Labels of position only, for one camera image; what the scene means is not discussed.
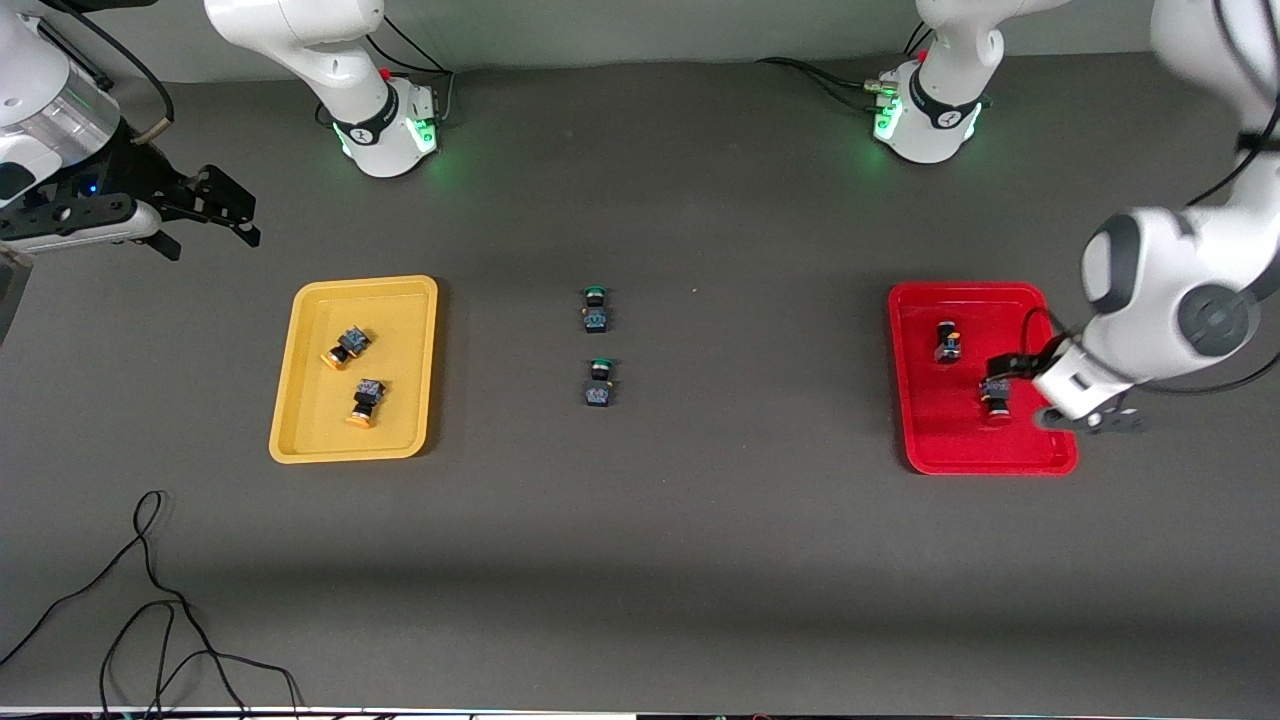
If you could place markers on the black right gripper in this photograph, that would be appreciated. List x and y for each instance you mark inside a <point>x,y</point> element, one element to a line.
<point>143,171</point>

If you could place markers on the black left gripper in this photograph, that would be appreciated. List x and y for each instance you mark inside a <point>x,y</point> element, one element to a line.
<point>1027,364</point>

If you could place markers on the red push button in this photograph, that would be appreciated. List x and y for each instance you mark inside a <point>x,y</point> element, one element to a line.
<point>947,342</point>
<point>995,400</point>

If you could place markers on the yellow push button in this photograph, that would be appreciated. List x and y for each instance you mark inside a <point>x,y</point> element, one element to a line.
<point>366,402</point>
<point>345,348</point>

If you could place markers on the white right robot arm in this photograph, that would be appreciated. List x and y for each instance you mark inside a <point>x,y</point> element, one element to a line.
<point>300,40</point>

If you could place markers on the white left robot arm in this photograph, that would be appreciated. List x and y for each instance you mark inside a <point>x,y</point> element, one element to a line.
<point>1180,270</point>

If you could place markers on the red plastic tray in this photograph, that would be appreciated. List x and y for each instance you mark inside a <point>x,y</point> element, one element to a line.
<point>960,440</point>

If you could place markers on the yellow plastic tray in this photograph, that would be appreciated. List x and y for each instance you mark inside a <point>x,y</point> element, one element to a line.
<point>355,370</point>

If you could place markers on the green push button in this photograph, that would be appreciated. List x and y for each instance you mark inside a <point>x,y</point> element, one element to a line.
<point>599,385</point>
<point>596,310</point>

